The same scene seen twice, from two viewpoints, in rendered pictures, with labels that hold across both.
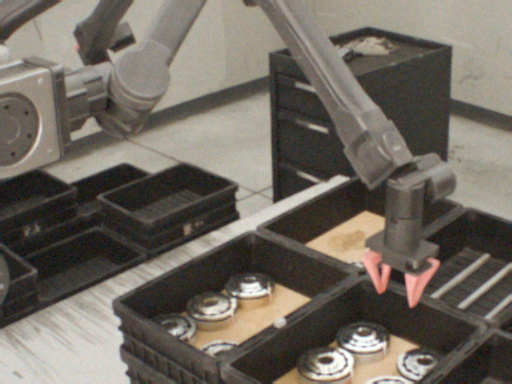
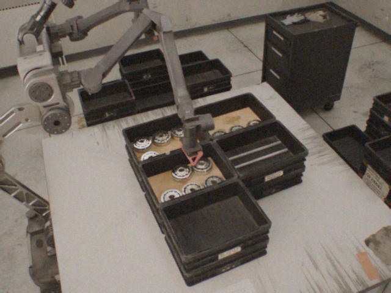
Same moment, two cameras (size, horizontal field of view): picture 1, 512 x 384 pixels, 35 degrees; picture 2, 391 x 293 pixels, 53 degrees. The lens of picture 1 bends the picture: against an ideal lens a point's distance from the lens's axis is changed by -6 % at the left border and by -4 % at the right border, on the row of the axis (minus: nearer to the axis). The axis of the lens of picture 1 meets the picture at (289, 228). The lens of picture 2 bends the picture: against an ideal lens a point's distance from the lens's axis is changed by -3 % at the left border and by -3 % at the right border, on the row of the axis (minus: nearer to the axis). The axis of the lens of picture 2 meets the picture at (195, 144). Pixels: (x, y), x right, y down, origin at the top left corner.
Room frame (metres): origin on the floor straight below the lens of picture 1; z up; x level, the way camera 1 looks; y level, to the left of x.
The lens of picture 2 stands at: (0.02, -0.75, 2.26)
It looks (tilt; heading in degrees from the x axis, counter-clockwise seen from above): 41 degrees down; 26
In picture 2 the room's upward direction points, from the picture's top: 3 degrees counter-clockwise
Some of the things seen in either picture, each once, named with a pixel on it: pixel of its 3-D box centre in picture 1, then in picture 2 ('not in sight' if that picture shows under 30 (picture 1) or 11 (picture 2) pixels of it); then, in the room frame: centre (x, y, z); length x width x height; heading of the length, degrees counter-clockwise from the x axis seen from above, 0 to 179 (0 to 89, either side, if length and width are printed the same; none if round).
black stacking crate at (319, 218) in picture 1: (363, 241); (232, 122); (1.70, -0.16, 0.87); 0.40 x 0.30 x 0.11; 138
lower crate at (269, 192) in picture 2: not in sight; (258, 170); (1.50, -0.39, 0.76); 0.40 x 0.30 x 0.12; 138
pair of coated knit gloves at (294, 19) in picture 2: (328, 54); (293, 18); (3.20, -0.16, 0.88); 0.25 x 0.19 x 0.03; 135
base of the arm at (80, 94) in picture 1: (67, 98); (68, 80); (1.02, 0.28, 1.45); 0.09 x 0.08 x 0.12; 45
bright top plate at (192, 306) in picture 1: (211, 305); (161, 137); (1.46, 0.16, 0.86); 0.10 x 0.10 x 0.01
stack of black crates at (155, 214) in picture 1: (172, 249); (203, 94); (2.60, 0.41, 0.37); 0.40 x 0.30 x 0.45; 135
